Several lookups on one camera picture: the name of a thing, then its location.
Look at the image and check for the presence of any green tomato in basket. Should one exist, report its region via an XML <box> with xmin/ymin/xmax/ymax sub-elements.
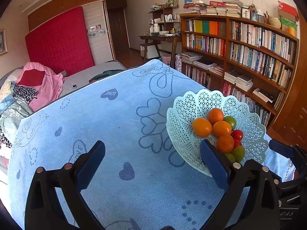
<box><xmin>224</xmin><ymin>116</ymin><xmax>237</xmax><ymax>130</ymax></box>

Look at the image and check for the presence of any red cherry tomato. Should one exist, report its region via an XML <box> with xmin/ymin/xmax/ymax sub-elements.
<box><xmin>232</xmin><ymin>129</ymin><xmax>243</xmax><ymax>141</ymax></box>
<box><xmin>234</xmin><ymin>139</ymin><xmax>242</xmax><ymax>148</ymax></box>

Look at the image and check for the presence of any top orange mandarin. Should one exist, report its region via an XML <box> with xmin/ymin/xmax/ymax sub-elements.
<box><xmin>208</xmin><ymin>108</ymin><xmax>224</xmax><ymax>125</ymax></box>

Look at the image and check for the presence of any lower orange mandarin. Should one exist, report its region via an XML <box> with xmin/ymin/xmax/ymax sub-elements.
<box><xmin>216</xmin><ymin>135</ymin><xmax>234</xmax><ymax>153</ymax></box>

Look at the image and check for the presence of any white lattice fruit basket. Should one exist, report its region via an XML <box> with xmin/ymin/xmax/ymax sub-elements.
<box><xmin>166</xmin><ymin>89</ymin><xmax>268</xmax><ymax>176</ymax></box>

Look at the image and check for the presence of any small wooden desk shelf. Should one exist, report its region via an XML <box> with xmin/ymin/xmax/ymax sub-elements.
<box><xmin>149</xmin><ymin>0</ymin><xmax>180</xmax><ymax>31</ymax></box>

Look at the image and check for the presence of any dark wooden door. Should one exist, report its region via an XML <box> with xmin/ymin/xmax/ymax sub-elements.
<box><xmin>106</xmin><ymin>0</ymin><xmax>130</xmax><ymax>56</ymax></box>

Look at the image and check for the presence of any yellow-green tomato in basket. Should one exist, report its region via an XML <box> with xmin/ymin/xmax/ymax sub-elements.
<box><xmin>224</xmin><ymin>153</ymin><xmax>236</xmax><ymax>163</ymax></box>

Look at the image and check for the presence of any wooden bookshelf with books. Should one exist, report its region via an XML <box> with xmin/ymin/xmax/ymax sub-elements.
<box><xmin>181</xmin><ymin>1</ymin><xmax>299</xmax><ymax>127</ymax></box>

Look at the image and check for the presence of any pile of clothes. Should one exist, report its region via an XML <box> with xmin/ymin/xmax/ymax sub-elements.
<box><xmin>1</xmin><ymin>81</ymin><xmax>38</xmax><ymax>158</ymax></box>

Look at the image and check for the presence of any green tomato with stem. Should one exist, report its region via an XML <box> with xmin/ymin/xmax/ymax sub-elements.
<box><xmin>232</xmin><ymin>145</ymin><xmax>245</xmax><ymax>162</ymax></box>

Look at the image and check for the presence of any orange tomato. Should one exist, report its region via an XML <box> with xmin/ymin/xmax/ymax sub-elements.
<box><xmin>192</xmin><ymin>117</ymin><xmax>212</xmax><ymax>138</ymax></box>

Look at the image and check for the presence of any red upright mattress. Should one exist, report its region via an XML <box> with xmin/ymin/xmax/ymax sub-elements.
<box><xmin>25</xmin><ymin>7</ymin><xmax>95</xmax><ymax>76</ymax></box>

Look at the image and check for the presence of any light blue towel cloth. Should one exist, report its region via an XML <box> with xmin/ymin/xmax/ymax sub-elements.
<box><xmin>8</xmin><ymin>60</ymin><xmax>295</xmax><ymax>229</ymax></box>

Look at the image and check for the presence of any orange mandarin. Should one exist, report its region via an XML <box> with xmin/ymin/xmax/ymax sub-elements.
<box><xmin>212</xmin><ymin>121</ymin><xmax>232</xmax><ymax>138</ymax></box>
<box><xmin>208</xmin><ymin>108</ymin><xmax>224</xmax><ymax>125</ymax></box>
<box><xmin>216</xmin><ymin>135</ymin><xmax>234</xmax><ymax>153</ymax></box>

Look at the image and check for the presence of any pink blanket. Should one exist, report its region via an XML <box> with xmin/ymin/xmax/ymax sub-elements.
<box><xmin>17</xmin><ymin>62</ymin><xmax>64</xmax><ymax>112</ymax></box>

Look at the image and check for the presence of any wooden desk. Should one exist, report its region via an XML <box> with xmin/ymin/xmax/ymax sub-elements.
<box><xmin>139</xmin><ymin>35</ymin><xmax>181</xmax><ymax>69</ymax></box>

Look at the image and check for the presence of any framed wedding photo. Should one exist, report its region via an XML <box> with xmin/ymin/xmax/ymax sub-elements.
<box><xmin>0</xmin><ymin>29</ymin><xmax>8</xmax><ymax>55</ymax></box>

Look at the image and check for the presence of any middle orange mandarin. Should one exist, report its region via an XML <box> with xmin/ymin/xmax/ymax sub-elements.
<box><xmin>212</xmin><ymin>121</ymin><xmax>232</xmax><ymax>138</ymax></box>

